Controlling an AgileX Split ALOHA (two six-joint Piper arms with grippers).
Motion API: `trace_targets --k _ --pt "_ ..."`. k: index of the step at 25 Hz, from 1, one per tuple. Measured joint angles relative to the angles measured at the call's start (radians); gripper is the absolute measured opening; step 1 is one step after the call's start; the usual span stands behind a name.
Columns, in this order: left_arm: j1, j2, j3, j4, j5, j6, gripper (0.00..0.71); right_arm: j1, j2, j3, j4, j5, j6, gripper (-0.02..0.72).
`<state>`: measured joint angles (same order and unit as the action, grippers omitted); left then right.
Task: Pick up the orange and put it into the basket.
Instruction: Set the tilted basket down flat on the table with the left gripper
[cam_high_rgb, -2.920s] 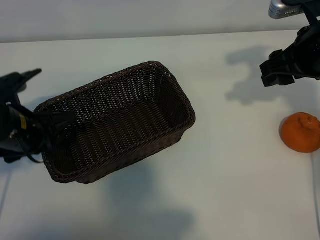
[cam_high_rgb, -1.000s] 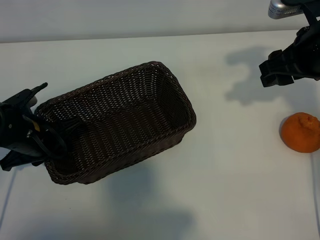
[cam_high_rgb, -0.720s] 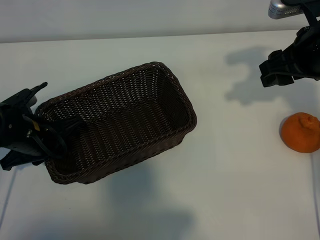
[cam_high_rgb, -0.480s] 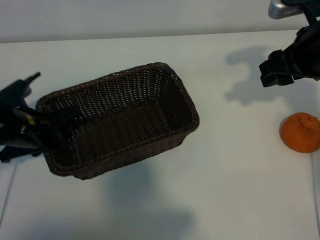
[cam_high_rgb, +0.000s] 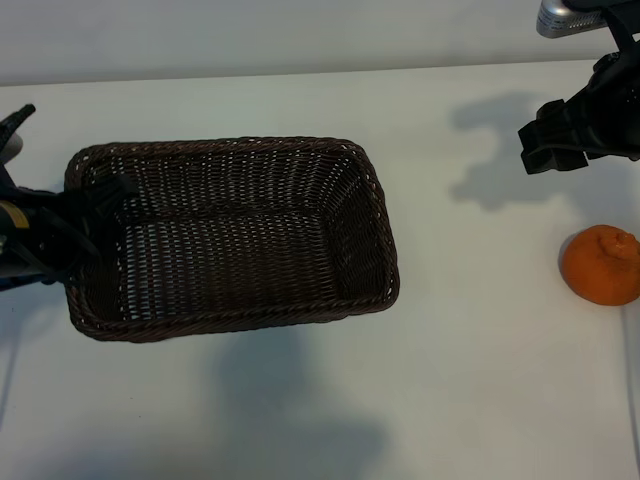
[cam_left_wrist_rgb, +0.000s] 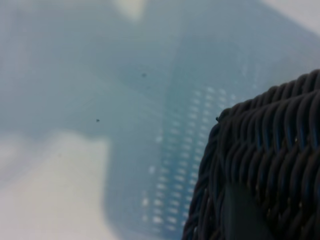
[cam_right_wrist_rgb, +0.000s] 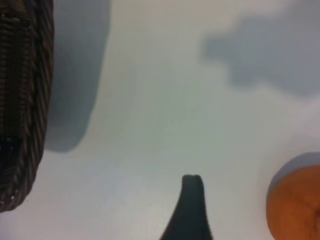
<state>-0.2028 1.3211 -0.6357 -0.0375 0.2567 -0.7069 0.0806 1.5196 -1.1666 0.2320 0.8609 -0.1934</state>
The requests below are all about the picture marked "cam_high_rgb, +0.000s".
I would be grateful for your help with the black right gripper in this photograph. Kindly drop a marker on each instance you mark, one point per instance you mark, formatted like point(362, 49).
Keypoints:
point(615, 115)

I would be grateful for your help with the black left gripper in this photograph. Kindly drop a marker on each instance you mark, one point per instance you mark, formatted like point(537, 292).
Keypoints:
point(25, 235)

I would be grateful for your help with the orange with knobbly stem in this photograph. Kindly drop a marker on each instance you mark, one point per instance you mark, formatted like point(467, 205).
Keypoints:
point(595, 270)

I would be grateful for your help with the dark brown wicker basket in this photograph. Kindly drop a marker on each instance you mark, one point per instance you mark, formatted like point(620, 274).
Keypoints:
point(240, 240)

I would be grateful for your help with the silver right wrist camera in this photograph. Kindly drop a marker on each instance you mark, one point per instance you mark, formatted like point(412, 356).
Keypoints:
point(560, 22)

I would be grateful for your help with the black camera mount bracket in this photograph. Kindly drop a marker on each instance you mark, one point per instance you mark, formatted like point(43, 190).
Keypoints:
point(622, 22)

